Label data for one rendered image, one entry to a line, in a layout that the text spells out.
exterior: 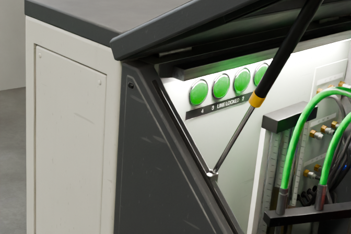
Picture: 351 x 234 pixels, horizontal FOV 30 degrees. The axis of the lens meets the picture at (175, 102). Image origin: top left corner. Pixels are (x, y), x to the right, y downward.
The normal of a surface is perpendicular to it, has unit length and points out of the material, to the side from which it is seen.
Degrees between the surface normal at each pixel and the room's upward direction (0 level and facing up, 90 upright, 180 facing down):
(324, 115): 90
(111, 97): 90
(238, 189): 90
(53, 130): 90
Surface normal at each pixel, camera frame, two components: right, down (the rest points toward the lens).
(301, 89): 0.70, 0.30
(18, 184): 0.07, -0.93
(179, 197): -0.70, 0.20
